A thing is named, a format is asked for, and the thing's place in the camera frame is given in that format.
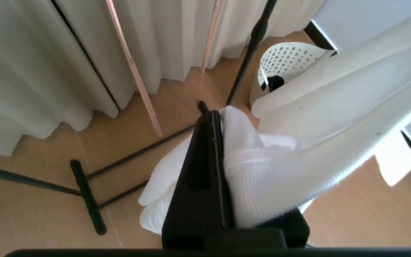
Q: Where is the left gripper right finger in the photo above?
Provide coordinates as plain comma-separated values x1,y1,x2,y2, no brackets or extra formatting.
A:
213,110,311,250

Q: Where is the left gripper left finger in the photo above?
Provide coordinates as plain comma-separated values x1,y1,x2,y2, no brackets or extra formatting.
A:
161,109,225,251

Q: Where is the white printed t-shirt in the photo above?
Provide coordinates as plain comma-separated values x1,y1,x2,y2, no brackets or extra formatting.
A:
137,5,411,236

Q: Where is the black clothes rack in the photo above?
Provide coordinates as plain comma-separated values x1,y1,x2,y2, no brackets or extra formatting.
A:
0,0,278,236

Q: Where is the white laundry basket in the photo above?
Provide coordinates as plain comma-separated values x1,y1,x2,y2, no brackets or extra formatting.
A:
249,41,338,108

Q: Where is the beige curtain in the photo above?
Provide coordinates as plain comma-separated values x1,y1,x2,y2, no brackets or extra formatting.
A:
0,0,326,160

